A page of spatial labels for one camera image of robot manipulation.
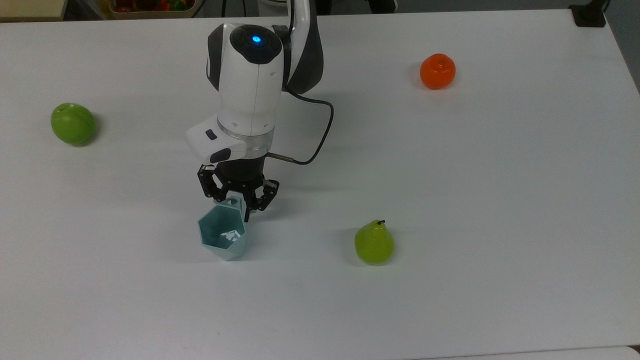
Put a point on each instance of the black table clamp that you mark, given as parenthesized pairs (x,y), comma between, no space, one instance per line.
(589,17)

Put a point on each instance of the beige wooden board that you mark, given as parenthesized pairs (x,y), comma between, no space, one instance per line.
(30,9)

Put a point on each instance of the yellow-green toy pear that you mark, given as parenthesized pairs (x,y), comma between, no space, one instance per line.
(374,245)

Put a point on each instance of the orange toy fruit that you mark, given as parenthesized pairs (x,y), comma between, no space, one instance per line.
(437,72)

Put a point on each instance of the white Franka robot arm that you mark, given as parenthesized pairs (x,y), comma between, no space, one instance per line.
(250,90)

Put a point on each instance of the light blue faceted mug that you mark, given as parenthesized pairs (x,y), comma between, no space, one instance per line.
(235,251)

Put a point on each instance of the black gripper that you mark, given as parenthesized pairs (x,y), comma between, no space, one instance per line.
(242,175)

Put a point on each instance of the box of colourful toys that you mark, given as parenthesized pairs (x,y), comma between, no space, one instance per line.
(150,9)

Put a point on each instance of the green toy apple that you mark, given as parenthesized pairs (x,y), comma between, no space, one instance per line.
(72,125)

